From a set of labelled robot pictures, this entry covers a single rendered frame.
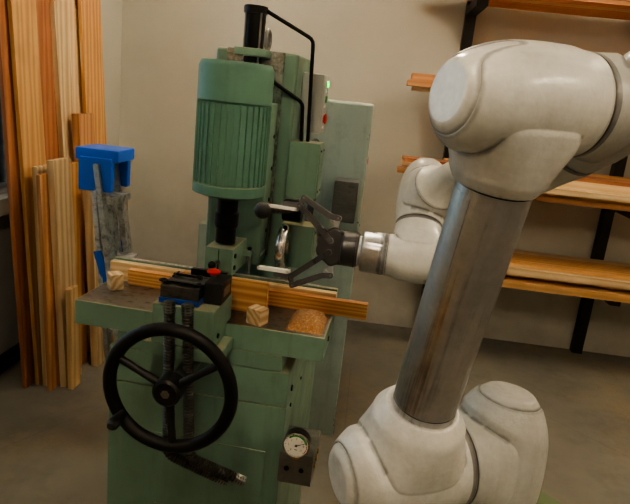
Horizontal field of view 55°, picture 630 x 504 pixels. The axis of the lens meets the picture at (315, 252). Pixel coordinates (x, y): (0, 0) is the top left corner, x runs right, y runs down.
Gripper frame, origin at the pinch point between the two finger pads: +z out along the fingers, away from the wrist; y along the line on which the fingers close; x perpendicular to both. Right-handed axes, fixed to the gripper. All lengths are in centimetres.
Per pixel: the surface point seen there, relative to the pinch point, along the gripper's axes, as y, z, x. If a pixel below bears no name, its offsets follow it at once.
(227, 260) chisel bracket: -7.9, 11.6, -12.9
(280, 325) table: -20.4, -4.4, -7.1
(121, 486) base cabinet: -69, 31, -12
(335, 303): -15.1, -15.5, -18.3
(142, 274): -15.4, 34.8, -18.3
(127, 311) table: -22.2, 31.4, -3.8
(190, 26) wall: 105, 111, -232
